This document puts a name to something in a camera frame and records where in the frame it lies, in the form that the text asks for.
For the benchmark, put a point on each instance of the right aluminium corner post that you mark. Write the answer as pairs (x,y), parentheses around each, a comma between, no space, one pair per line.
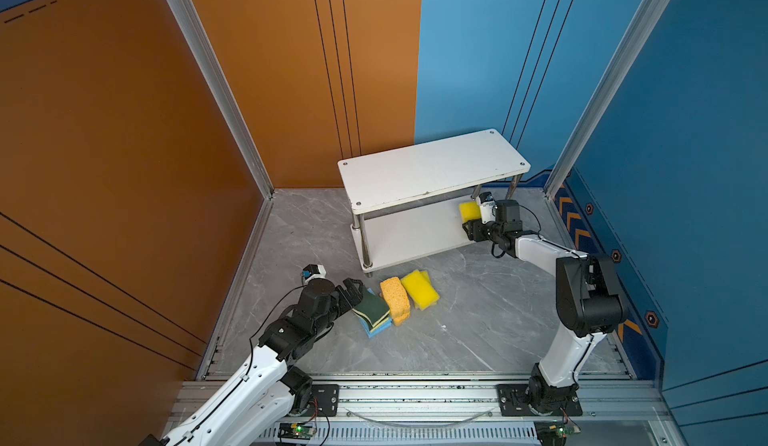
(631,44)

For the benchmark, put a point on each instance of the right green circuit board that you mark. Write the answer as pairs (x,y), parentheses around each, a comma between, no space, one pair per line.
(553,434)

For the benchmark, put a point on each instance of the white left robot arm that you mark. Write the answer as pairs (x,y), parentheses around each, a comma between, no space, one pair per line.
(268,386)

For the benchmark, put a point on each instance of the green circuit board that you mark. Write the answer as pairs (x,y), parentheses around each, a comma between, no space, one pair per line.
(296,433)
(553,434)

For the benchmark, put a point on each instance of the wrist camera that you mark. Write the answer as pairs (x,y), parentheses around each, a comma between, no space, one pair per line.
(312,271)
(486,203)

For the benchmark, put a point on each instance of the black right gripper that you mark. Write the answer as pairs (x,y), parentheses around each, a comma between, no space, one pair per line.
(474,230)

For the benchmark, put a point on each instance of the blue sponge bottom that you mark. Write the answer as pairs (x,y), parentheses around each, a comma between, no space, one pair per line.
(378,326)

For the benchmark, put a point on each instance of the yellow sponge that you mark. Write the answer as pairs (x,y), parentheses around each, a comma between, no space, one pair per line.
(469,211)
(422,293)
(425,276)

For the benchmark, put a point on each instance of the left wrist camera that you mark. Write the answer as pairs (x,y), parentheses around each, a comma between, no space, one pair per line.
(312,271)

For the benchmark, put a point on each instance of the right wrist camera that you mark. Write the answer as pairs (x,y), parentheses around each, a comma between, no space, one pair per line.
(486,203)

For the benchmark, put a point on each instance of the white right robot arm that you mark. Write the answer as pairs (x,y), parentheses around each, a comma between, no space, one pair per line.
(589,299)

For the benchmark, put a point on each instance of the left green circuit board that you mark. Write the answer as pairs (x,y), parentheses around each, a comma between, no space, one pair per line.
(296,433)

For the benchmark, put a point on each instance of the green scrub sponge top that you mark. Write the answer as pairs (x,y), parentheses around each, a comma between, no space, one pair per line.
(372,309)

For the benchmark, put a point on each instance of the white two-tier metal shelf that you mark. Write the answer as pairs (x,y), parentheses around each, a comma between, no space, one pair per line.
(405,202)

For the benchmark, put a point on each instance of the orange cellulose sponge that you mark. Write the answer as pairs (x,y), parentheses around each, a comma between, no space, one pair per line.
(395,295)

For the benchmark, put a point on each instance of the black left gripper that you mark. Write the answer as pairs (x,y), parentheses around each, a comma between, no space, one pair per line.
(355,296)

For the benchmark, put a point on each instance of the aluminium corner post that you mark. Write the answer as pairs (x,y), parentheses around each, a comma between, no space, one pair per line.
(193,30)
(631,44)

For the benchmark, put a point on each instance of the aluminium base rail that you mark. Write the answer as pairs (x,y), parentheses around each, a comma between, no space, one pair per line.
(461,410)

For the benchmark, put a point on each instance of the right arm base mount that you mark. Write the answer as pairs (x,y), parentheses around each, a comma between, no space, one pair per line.
(530,401)

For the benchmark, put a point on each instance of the left aluminium corner post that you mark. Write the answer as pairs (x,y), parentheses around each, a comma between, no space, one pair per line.
(193,30)

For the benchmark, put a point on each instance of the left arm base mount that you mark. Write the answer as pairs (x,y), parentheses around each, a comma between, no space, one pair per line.
(325,396)

